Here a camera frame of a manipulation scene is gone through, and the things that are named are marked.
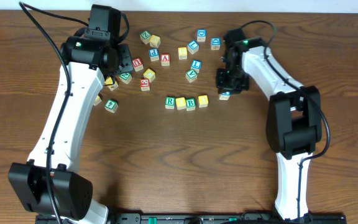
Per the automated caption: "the blue T wooden block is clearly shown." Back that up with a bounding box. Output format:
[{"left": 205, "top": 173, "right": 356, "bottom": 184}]
[{"left": 219, "top": 91, "right": 231, "bottom": 101}]

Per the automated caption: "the green B wooden block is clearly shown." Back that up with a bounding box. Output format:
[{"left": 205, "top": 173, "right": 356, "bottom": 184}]
[{"left": 185, "top": 98, "right": 196, "bottom": 111}]

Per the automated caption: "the yellow O wooden block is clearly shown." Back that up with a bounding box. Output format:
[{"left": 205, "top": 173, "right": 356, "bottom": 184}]
[{"left": 175, "top": 97, "right": 186, "bottom": 110}]

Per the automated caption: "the green R wooden block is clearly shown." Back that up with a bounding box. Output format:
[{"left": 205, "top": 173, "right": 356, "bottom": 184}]
[{"left": 165, "top": 96, "right": 176, "bottom": 110}]

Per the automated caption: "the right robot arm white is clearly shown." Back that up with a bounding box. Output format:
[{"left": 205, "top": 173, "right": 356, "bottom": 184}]
[{"left": 216, "top": 38, "right": 322, "bottom": 222}]

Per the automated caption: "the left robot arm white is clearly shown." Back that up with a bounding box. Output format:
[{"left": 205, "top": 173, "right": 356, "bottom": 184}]
[{"left": 8, "top": 36, "right": 133, "bottom": 223}]

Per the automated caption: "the green N wooden block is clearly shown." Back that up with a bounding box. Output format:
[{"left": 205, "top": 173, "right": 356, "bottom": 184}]
[{"left": 119, "top": 72, "right": 132, "bottom": 84}]

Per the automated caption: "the yellow K wooden block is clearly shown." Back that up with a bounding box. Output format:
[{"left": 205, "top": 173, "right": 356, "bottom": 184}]
[{"left": 104, "top": 77, "right": 119, "bottom": 91}]

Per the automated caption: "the red E wooden block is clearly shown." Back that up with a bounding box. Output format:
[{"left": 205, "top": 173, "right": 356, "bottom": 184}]
[{"left": 140, "top": 78, "right": 150, "bottom": 91}]

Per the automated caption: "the yellow C wooden block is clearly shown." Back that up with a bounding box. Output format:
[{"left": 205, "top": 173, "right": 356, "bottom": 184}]
[{"left": 143, "top": 68, "right": 156, "bottom": 83}]

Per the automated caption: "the blue P wooden block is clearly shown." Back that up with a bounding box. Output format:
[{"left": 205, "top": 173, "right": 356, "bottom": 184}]
[{"left": 149, "top": 48, "right": 160, "bottom": 62}]

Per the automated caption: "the green Z wooden block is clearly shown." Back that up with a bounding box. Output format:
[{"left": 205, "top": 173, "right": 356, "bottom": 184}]
[{"left": 140, "top": 30, "right": 152, "bottom": 44}]

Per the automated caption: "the green V block centre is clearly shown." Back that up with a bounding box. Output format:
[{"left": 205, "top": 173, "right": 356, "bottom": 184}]
[{"left": 185, "top": 69, "right": 198, "bottom": 83}]

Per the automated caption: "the blue L wooden block lower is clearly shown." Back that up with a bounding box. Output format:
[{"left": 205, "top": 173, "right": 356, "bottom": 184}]
[{"left": 191, "top": 60, "right": 202, "bottom": 73}]

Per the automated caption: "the blue l wooden block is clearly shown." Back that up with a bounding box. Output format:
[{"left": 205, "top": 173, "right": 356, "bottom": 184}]
[
  {"left": 191, "top": 60, "right": 202, "bottom": 73},
  {"left": 187, "top": 40, "right": 200, "bottom": 54}
]

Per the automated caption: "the yellow wooden block near Z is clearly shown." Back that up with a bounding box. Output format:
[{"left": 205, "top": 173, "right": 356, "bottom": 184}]
[{"left": 149, "top": 35, "right": 161, "bottom": 48}]

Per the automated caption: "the red A wooden block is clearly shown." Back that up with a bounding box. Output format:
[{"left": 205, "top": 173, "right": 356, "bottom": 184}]
[{"left": 160, "top": 54, "right": 170, "bottom": 67}]

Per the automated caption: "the blue D wooden block right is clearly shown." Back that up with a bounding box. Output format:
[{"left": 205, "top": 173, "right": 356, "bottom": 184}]
[{"left": 211, "top": 37, "right": 221, "bottom": 50}]

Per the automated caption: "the blue d wooden block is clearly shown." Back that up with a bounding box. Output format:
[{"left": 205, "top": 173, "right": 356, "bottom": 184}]
[
  {"left": 196, "top": 29, "right": 206, "bottom": 42},
  {"left": 211, "top": 37, "right": 221, "bottom": 50}
]

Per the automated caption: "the green 4 wooden block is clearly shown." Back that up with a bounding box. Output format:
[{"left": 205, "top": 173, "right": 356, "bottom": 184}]
[{"left": 104, "top": 100, "right": 119, "bottom": 113}]

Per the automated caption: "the yellow G wooden block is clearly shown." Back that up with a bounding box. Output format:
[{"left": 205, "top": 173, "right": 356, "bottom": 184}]
[{"left": 93, "top": 95, "right": 102, "bottom": 106}]

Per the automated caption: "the blue L wooden block upper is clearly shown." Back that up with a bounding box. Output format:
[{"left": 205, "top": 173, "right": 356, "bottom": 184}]
[{"left": 187, "top": 40, "right": 200, "bottom": 54}]

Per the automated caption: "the yellow S wooden block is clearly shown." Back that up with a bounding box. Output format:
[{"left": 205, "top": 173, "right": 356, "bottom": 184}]
[{"left": 178, "top": 47, "right": 188, "bottom": 60}]

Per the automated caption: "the blue D wooden block top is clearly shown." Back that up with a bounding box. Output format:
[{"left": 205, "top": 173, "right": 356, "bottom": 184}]
[{"left": 196, "top": 29, "right": 206, "bottom": 42}]

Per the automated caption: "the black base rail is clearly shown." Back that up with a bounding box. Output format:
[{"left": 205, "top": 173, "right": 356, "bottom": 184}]
[{"left": 35, "top": 212, "right": 347, "bottom": 224}]

